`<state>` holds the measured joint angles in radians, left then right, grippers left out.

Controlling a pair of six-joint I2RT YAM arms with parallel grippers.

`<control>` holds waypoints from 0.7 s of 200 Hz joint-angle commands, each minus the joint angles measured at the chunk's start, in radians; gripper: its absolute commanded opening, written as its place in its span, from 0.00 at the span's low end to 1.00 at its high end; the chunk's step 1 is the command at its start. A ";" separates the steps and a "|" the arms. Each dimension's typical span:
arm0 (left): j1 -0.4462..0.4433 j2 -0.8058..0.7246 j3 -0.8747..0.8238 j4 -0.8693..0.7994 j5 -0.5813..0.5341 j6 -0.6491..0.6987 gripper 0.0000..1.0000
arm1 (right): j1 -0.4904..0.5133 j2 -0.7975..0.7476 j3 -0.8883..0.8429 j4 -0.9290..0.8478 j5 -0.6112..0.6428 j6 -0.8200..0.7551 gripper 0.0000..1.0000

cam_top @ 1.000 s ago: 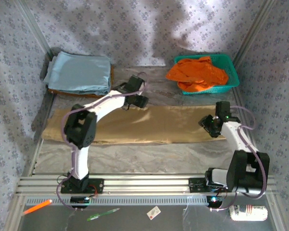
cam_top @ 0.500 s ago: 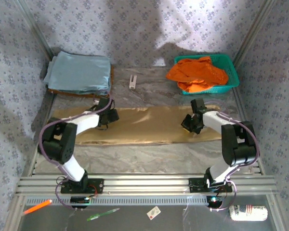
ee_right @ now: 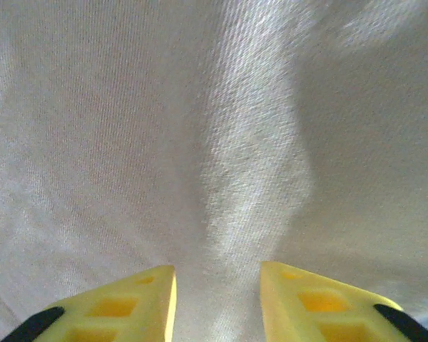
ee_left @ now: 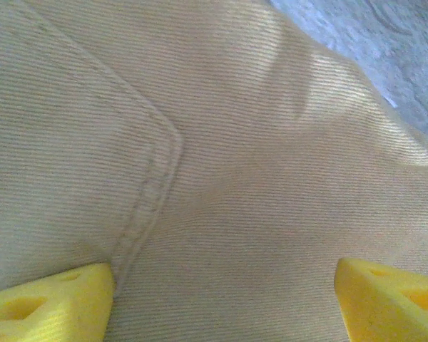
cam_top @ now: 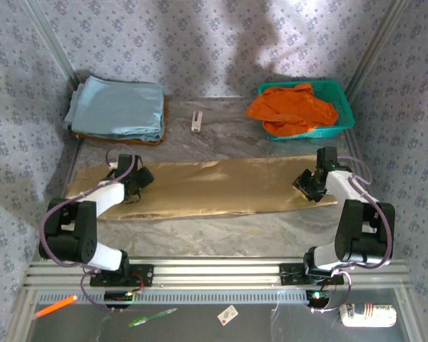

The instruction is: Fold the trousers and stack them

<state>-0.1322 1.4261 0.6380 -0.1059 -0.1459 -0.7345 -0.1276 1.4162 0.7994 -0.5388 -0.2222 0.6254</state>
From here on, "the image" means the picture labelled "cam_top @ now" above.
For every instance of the beige trousers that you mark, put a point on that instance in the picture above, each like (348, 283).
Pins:
(207, 189)

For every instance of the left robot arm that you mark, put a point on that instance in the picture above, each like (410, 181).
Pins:
(78, 231)

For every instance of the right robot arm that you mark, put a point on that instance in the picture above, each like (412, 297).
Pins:
(356, 231)

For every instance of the orange trousers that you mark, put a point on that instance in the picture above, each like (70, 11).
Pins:
(292, 110)

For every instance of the light blue folded trousers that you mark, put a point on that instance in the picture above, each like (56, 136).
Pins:
(117, 107)

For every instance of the teal plastic basket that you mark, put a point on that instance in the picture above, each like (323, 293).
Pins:
(344, 110)

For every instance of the small white plastic device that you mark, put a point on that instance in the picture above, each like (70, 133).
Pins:
(197, 121)

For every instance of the black controller board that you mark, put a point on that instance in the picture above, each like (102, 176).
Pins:
(117, 296)
(317, 297)

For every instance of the green pen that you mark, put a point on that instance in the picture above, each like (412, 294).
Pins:
(153, 317)

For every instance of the orange pen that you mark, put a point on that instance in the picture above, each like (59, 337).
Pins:
(55, 306)

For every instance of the small white card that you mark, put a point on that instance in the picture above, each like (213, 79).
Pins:
(227, 315)

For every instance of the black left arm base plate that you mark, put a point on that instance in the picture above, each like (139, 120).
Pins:
(142, 272)

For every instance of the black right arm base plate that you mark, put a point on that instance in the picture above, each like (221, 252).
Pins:
(289, 274)

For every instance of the aluminium frame post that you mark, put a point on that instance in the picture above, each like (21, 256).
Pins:
(376, 46)
(51, 39)

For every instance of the aluminium mounting rail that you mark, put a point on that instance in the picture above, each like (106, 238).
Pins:
(217, 272)

